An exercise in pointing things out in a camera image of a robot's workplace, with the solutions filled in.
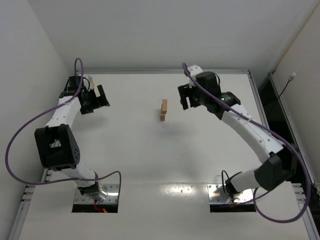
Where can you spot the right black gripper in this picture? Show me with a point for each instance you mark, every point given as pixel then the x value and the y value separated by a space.
pixel 188 93

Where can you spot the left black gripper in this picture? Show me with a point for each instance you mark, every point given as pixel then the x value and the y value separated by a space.
pixel 92 100

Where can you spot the transparent orange plastic box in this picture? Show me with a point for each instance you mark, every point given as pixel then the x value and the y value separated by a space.
pixel 94 86

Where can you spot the wood block six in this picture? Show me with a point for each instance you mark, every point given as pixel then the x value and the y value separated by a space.
pixel 164 105

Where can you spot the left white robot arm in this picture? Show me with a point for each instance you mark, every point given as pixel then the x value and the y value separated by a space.
pixel 56 144

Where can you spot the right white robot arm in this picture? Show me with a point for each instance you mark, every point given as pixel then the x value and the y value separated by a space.
pixel 278 163

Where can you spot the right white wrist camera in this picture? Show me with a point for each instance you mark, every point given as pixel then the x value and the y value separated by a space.
pixel 193 71

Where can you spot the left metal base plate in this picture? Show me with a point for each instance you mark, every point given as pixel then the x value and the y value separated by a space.
pixel 109 195

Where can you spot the metal base plate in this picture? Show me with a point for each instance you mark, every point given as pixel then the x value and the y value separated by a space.
pixel 217 196
pixel 109 195

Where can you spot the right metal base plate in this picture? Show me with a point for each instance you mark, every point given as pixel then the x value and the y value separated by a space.
pixel 217 196

